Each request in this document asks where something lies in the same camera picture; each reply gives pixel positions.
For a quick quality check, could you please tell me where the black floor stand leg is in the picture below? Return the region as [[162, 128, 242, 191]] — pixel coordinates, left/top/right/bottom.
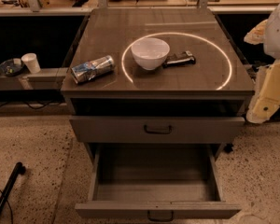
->
[[0, 162, 26, 215]]

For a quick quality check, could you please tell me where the dark round dish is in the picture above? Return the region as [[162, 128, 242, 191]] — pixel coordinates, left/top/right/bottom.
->
[[0, 58, 24, 77]]

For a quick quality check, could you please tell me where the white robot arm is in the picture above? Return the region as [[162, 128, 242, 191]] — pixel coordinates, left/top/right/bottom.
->
[[244, 3, 280, 123]]

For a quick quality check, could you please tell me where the white paper cup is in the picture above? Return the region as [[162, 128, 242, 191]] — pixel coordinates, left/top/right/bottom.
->
[[21, 53, 41, 74]]

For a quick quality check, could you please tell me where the redbull can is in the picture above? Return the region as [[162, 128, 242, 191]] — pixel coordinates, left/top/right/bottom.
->
[[71, 55, 115, 84]]

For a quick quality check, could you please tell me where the white bowl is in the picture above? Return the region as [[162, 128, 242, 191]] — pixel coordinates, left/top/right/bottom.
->
[[131, 37, 170, 70]]

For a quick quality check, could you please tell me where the black snack bar wrapper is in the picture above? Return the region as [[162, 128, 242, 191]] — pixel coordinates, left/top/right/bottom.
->
[[162, 50, 196, 68]]

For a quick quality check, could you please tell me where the closed upper drawer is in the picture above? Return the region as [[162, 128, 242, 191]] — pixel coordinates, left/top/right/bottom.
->
[[70, 116, 245, 144]]

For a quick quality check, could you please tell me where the black floor cable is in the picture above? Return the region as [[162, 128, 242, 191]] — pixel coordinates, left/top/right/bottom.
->
[[0, 161, 14, 224]]

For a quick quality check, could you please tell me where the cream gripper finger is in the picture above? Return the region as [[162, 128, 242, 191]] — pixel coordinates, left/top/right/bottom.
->
[[246, 60, 280, 123]]

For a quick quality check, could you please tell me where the open lower drawer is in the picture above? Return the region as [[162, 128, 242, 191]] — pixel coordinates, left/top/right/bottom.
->
[[76, 144, 241, 222]]

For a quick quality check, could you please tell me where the grey drawer cabinet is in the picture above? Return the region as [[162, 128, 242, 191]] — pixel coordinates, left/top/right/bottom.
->
[[62, 7, 253, 222]]

